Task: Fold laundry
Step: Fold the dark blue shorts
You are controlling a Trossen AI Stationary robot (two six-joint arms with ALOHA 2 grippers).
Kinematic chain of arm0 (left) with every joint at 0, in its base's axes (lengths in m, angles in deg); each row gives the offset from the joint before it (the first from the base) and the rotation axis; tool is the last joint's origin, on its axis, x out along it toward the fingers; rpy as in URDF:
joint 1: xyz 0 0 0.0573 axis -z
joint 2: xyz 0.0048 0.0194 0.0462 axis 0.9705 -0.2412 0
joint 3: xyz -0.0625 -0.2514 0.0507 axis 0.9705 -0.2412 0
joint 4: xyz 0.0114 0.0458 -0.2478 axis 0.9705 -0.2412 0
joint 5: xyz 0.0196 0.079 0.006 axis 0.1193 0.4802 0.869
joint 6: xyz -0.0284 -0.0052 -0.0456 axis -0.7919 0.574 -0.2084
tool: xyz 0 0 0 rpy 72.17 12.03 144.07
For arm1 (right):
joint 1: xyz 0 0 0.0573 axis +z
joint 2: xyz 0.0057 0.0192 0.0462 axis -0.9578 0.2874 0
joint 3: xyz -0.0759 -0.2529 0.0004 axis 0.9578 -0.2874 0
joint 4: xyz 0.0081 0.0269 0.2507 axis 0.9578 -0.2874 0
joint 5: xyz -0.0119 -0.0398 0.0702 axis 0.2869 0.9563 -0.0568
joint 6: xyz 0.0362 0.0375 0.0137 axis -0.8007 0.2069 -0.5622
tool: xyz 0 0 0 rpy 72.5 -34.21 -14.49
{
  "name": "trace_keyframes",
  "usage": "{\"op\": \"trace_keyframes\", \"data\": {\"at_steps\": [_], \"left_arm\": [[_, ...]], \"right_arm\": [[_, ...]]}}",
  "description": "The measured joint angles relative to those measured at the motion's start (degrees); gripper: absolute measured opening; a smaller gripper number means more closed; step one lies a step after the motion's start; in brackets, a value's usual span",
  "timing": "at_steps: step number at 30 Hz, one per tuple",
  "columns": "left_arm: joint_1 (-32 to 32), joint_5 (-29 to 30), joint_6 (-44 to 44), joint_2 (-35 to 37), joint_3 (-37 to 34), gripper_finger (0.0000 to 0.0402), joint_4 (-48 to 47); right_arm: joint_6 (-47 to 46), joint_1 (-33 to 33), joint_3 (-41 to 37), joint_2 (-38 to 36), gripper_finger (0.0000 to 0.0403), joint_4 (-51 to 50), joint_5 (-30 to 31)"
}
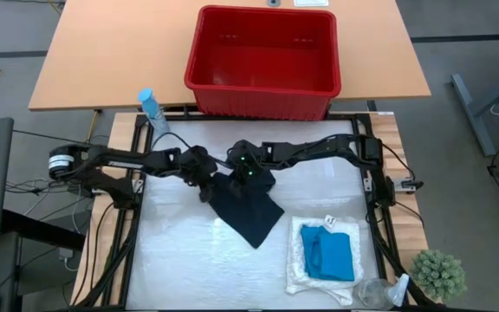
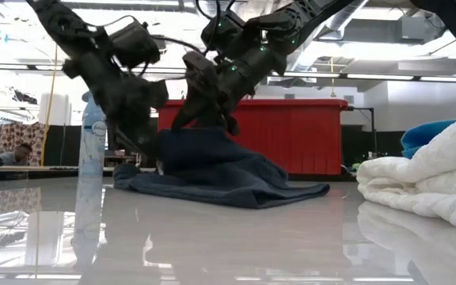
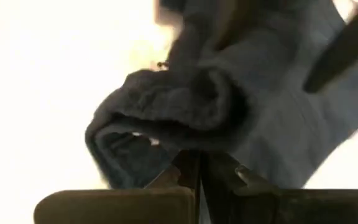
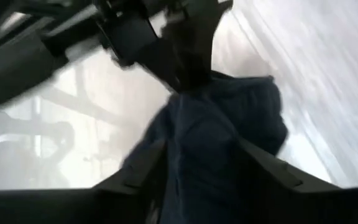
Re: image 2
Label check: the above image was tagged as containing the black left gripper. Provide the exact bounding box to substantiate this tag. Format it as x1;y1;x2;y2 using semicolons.
89;59;169;162

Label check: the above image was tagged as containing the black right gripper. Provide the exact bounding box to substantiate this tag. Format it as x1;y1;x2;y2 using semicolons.
170;43;288;137

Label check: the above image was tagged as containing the dark navy garment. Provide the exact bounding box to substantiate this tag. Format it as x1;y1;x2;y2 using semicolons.
112;126;331;210

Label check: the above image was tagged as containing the red plastic laundry basket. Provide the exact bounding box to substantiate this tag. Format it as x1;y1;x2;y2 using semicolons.
157;98;350;177

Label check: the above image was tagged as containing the blue towel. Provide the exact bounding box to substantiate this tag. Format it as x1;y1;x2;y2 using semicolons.
401;107;456;160

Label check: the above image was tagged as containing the white lace cloth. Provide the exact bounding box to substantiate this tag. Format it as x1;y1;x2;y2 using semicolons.
356;98;456;234

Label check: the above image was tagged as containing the light blue air freshener bottle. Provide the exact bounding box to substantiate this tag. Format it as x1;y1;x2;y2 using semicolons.
78;91;108;177

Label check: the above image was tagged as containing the person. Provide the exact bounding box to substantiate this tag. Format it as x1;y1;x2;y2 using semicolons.
0;142;34;166

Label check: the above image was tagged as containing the brown floral fabric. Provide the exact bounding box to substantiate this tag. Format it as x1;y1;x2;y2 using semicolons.
0;122;48;166

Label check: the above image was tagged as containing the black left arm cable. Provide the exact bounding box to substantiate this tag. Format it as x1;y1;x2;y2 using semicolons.
150;34;207;56

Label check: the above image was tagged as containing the yellow hanging cable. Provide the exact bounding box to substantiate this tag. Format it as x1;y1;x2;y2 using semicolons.
40;43;59;167

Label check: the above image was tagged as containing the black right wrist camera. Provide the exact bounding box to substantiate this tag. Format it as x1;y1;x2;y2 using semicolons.
200;9;247;55

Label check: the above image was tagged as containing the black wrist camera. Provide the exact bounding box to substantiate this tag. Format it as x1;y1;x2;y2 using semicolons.
108;19;162;69
200;9;247;55

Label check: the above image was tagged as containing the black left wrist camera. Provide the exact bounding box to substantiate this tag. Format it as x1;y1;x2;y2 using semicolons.
108;19;162;69

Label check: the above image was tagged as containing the black aluminium table frame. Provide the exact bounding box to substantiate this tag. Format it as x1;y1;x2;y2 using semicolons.
0;165;358;184

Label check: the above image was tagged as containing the thin black metal post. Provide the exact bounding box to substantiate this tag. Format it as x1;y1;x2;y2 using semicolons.
346;105;376;158

